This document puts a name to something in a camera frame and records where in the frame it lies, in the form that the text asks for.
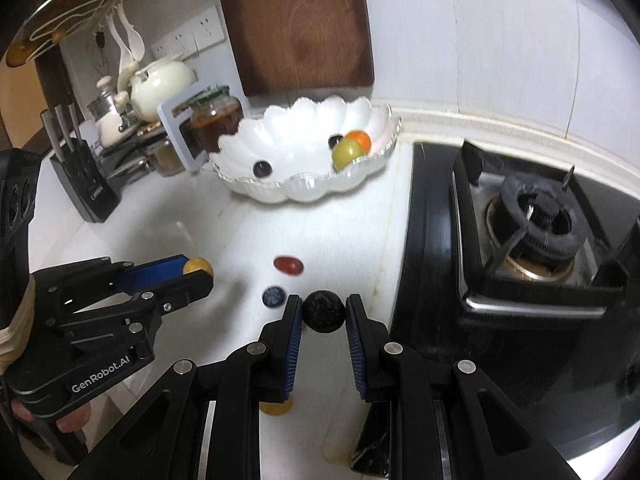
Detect cream ceramic pot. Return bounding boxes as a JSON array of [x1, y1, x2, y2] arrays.
[[129, 55, 197, 122]]

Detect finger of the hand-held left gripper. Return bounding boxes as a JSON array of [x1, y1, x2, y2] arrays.
[[45, 272, 216, 361], [30, 255, 190, 318]]

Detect white pot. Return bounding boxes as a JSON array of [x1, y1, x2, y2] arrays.
[[95, 110, 142, 148]]

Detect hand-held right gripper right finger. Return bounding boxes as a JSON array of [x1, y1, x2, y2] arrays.
[[346, 294, 576, 480]]

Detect white shelf rack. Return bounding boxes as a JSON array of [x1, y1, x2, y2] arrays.
[[95, 91, 211, 181]]

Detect glass jar green lid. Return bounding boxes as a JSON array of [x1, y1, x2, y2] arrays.
[[187, 87, 245, 155]]

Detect black knife block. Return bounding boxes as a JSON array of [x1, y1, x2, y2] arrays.
[[49, 137, 121, 223]]

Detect green plum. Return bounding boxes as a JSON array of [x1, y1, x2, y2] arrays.
[[332, 140, 364, 171]]

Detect white wall socket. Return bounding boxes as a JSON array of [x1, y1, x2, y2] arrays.
[[151, 25, 197, 60], [191, 6, 226, 52]]

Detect black burner grate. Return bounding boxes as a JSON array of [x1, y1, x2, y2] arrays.
[[452, 140, 631, 318]]

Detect black gas stove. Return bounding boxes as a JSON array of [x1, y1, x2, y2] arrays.
[[390, 140, 640, 466]]

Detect small orange mandarin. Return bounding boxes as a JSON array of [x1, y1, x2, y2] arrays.
[[345, 130, 372, 157]]

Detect black scissors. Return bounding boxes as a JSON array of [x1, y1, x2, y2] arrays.
[[92, 30, 109, 78]]

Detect white wire hanging rack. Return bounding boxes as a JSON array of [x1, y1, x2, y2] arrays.
[[5, 0, 128, 68]]

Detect person's left hand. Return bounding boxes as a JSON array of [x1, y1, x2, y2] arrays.
[[10, 400, 93, 433]]

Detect white spoon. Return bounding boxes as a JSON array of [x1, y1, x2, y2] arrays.
[[119, 4, 146, 62], [109, 20, 139, 92]]

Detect brown wooden door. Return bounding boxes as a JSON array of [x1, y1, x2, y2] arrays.
[[0, 55, 66, 161]]

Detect red grape tomato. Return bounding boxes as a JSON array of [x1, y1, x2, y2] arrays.
[[273, 255, 304, 277]]

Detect wooden cutting board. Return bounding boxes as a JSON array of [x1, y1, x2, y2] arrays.
[[212, 0, 376, 98]]

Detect steel knife handle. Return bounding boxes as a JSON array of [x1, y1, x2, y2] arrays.
[[67, 104, 84, 141], [54, 106, 71, 146], [41, 109, 59, 150]]

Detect steel pot with lid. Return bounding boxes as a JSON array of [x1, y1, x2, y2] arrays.
[[87, 76, 132, 121]]

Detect white scalloped bowl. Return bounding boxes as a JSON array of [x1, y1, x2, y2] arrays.
[[207, 96, 402, 205]]

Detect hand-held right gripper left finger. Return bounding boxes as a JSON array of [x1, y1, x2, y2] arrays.
[[67, 295, 303, 480]]

